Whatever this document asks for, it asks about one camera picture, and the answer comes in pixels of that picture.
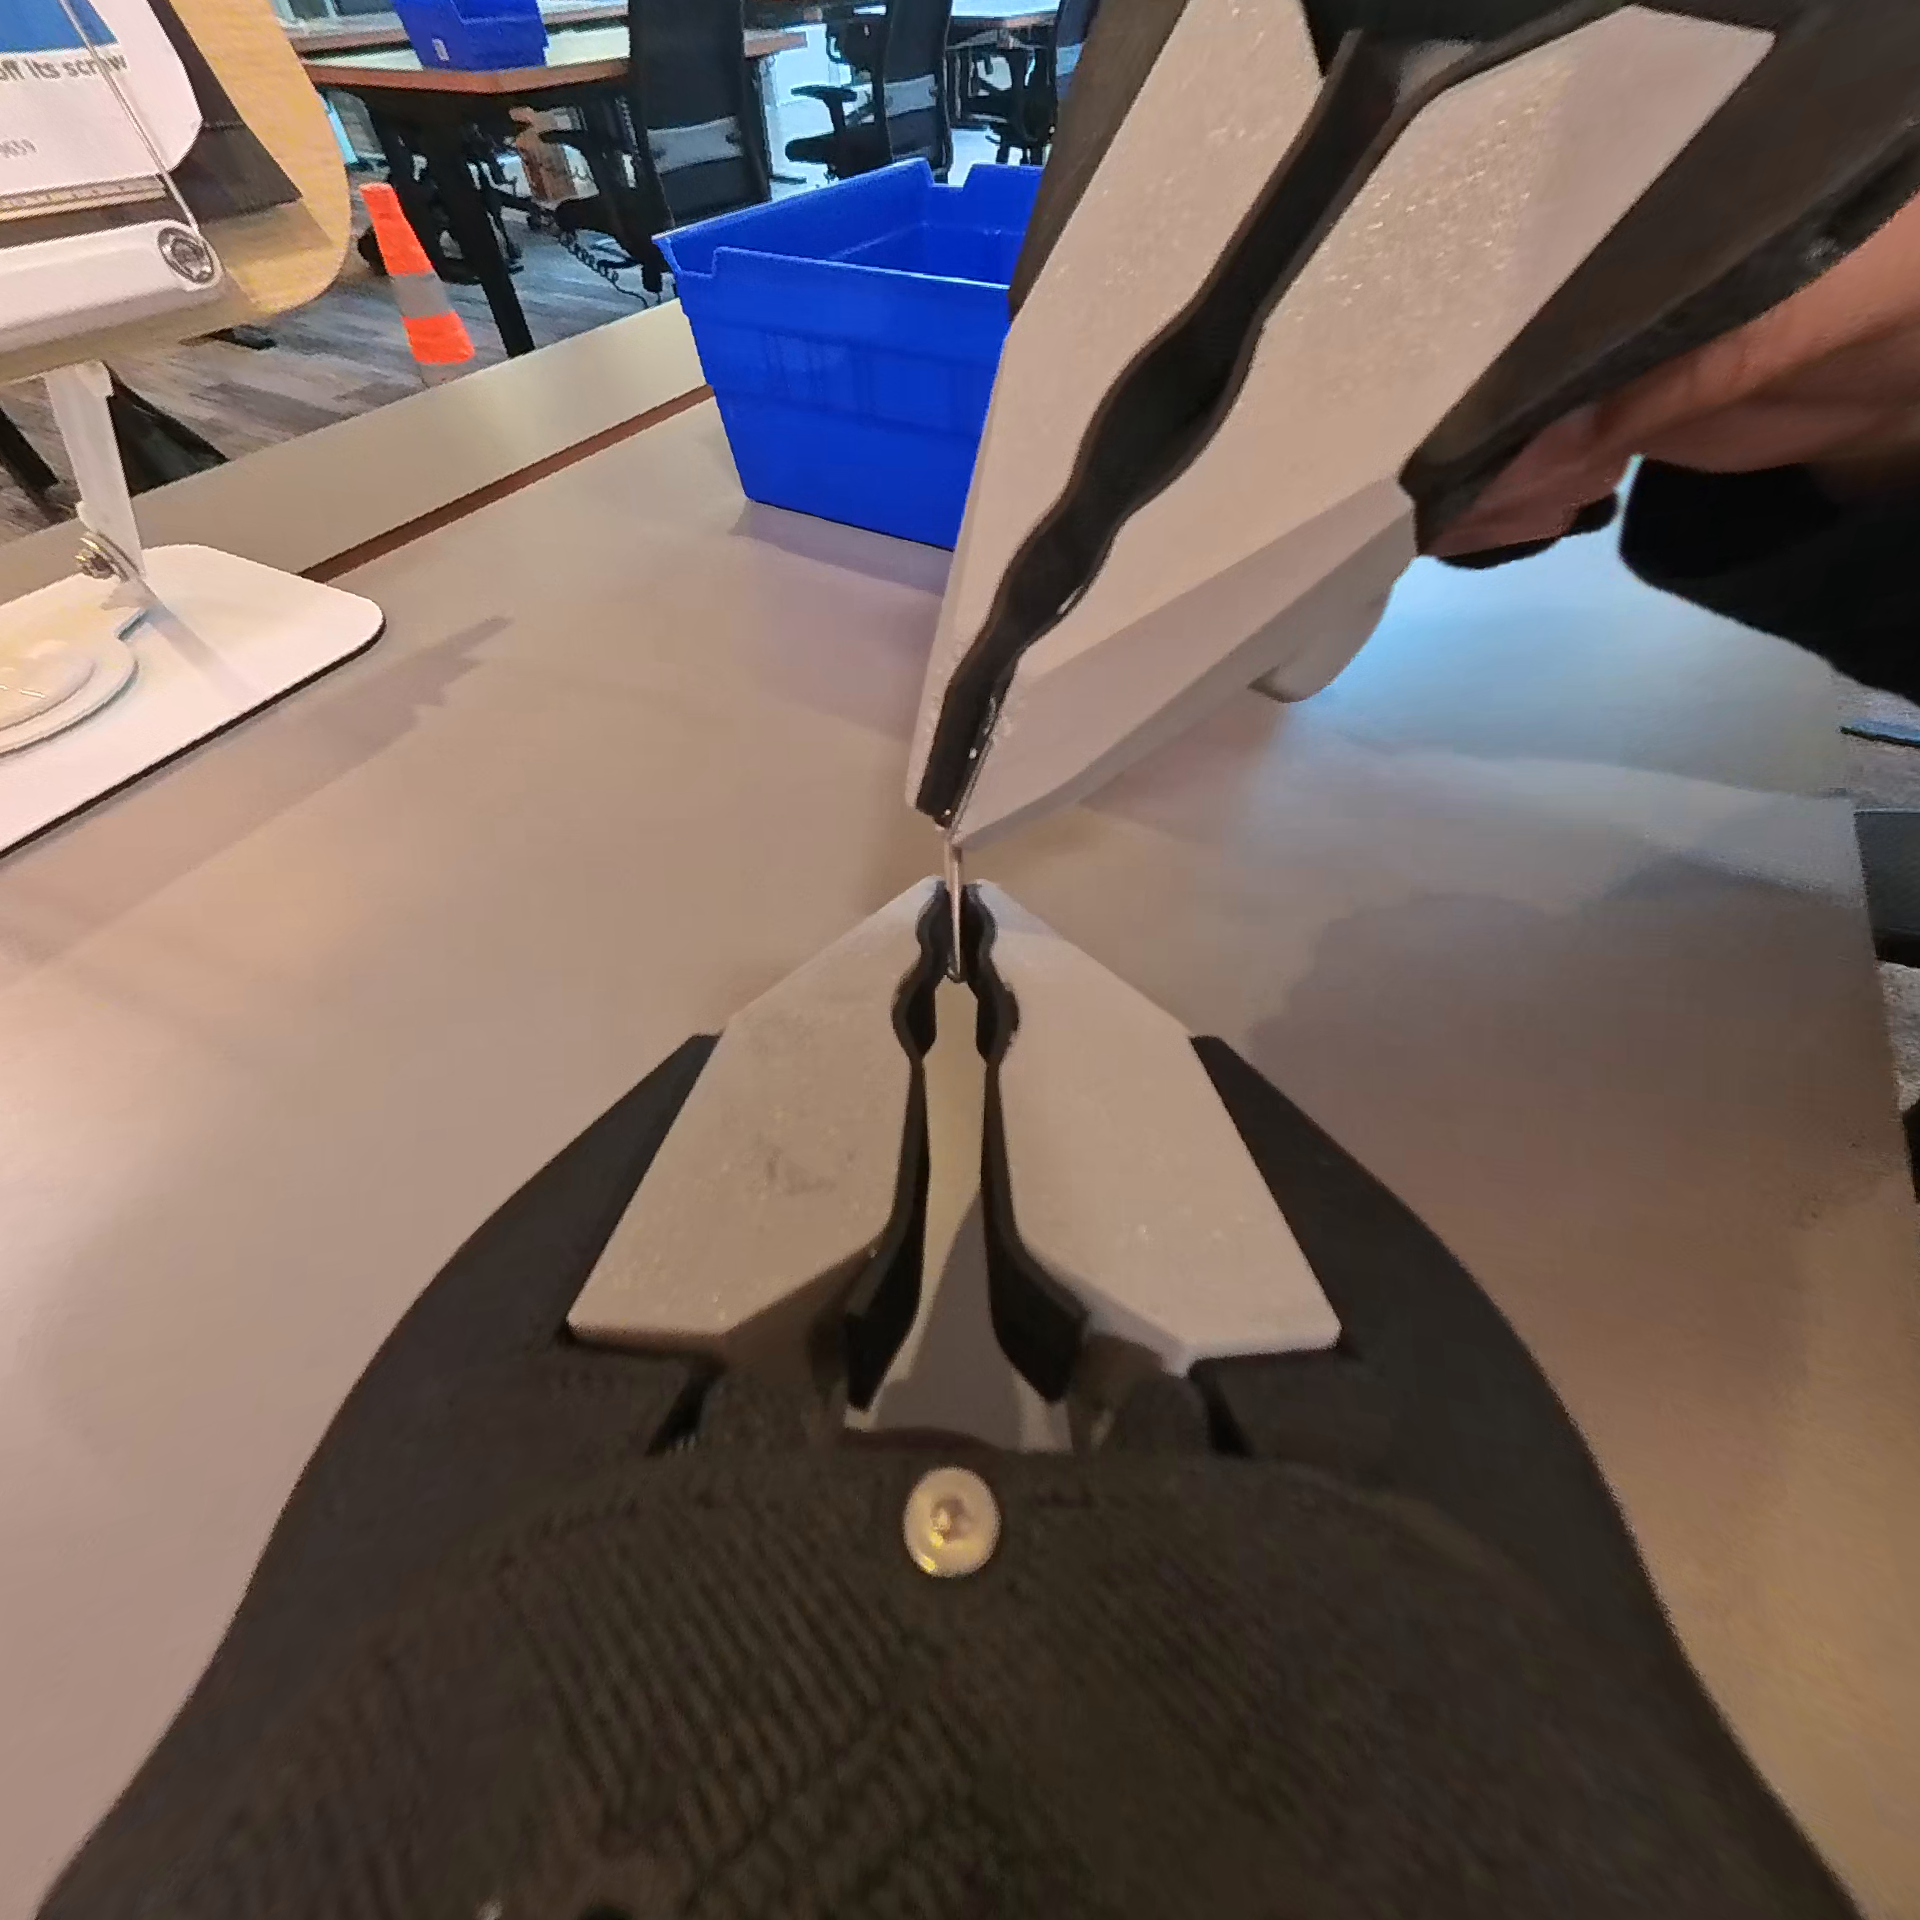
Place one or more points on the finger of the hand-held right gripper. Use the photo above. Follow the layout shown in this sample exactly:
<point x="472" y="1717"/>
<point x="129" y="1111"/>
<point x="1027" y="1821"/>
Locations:
<point x="1140" y="253"/>
<point x="1348" y="389"/>

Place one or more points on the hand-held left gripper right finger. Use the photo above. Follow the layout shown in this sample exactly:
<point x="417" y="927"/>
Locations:
<point x="1140" y="1184"/>

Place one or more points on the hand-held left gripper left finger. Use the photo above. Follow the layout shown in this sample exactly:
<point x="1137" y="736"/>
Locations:
<point x="750" y="1171"/>

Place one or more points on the small metal screw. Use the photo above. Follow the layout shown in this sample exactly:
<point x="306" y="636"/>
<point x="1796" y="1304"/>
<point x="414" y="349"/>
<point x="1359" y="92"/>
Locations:
<point x="954" y="915"/>

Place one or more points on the grey desk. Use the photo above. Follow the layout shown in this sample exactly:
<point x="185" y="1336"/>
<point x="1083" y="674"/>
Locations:
<point x="451" y="901"/>

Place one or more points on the person's right hand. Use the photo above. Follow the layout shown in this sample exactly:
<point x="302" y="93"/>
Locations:
<point x="1770" y="405"/>

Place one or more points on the black office chair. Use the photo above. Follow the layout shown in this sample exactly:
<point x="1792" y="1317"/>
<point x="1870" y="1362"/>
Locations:
<point x="886" y="90"/>
<point x="698" y="106"/>

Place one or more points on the blue plastic bin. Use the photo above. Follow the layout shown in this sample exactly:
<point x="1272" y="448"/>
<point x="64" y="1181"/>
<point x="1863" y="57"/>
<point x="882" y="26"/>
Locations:
<point x="839" y="389"/>
<point x="474" y="31"/>

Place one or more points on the wooden top table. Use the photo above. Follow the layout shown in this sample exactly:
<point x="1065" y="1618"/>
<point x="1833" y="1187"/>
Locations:
<point x="495" y="67"/>

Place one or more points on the orange traffic cone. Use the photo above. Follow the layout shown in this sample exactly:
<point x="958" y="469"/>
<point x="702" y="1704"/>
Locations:
<point x="417" y="283"/>

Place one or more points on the white document stand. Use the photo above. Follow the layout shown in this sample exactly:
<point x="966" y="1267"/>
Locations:
<point x="224" y="629"/>

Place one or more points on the round pale disc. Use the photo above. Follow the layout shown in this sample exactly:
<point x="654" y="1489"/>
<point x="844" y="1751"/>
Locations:
<point x="44" y="674"/>

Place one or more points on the instruction sheet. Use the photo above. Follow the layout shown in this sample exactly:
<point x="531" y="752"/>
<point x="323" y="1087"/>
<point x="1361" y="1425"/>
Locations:
<point x="75" y="90"/>

